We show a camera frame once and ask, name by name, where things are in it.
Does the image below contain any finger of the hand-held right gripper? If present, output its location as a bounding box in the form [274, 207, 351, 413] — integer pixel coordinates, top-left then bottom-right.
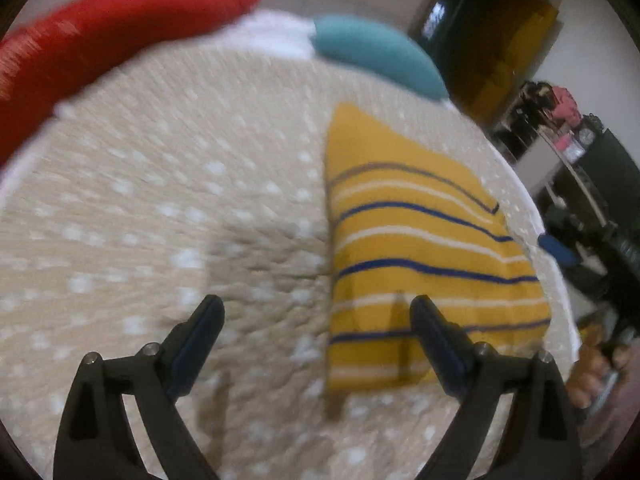
[537, 234, 585, 270]

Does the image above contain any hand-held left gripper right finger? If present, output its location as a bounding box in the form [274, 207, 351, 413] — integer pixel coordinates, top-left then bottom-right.
[409, 295, 585, 480]

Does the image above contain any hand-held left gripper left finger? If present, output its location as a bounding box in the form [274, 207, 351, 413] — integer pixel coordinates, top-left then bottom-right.
[52, 294, 226, 480]

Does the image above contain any yellow striped shirt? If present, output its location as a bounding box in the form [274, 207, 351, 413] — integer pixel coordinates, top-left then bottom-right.
[322, 101, 553, 393]

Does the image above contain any person's right hand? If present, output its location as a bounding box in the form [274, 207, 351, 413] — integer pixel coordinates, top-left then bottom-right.
[565, 331, 638, 410]

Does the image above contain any white shelf unit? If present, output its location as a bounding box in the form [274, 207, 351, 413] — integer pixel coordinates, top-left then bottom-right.
[492, 80, 640, 241]

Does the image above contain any beige dotted quilt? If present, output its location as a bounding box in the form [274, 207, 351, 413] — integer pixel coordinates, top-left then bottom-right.
[0, 45, 576, 480]

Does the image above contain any pink cloth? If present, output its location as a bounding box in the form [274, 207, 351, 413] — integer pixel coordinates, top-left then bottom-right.
[550, 85, 583, 123]

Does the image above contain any teal pillow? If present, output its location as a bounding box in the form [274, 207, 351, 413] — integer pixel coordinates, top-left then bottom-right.
[311, 14, 451, 101]

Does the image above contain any red blanket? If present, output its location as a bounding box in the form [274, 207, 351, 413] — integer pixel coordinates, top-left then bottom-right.
[0, 0, 262, 166]

